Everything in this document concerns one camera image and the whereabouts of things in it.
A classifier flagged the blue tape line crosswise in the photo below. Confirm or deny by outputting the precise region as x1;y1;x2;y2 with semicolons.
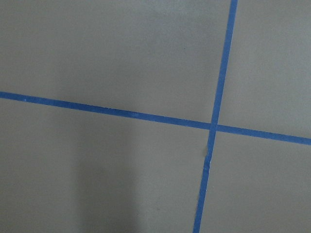
0;91;311;145

